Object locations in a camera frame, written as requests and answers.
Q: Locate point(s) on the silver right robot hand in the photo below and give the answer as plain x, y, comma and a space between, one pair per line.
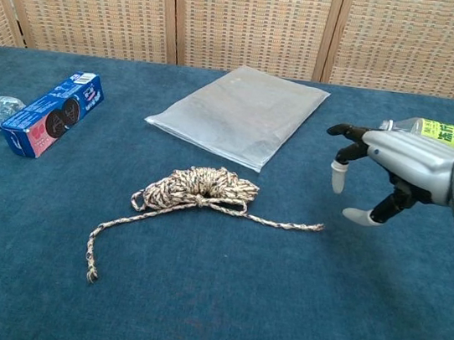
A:
406, 155

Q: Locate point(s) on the woven folding screen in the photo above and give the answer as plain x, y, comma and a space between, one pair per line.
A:
248, 21

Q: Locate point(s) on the blue cookie box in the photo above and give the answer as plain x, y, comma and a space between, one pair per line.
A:
51, 113

